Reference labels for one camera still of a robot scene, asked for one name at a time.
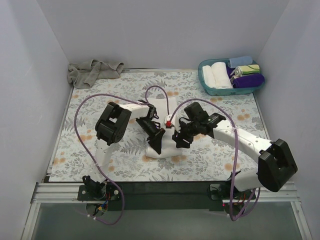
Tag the floral patterned table mat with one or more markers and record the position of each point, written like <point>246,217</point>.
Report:
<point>206,159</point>

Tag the white towel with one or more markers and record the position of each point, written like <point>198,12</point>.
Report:
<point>168,146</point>
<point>208,76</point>
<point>222,80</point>

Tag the crumpled grey towel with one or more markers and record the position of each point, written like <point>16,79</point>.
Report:
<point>84,75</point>

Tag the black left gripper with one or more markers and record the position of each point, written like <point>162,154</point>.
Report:
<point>157,135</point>

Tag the teal plastic basket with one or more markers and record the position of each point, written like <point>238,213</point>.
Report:
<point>222,92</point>

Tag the aluminium frame rail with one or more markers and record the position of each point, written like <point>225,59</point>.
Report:
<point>162,211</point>

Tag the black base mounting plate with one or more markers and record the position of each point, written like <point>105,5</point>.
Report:
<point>163,195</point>

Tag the rolled purple towel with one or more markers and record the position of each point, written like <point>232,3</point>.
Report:
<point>245,81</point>

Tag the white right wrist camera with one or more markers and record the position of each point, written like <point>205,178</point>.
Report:
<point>171,121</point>

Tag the rolled green striped towel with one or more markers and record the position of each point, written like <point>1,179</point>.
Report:
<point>242,70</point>

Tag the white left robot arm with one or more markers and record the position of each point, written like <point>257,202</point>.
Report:
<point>110,129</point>

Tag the rolled light blue towel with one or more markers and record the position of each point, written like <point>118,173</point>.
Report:
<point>239,61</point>

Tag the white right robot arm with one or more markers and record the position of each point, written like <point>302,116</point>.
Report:
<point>275,162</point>

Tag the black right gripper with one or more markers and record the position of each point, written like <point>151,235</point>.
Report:
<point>184,133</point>

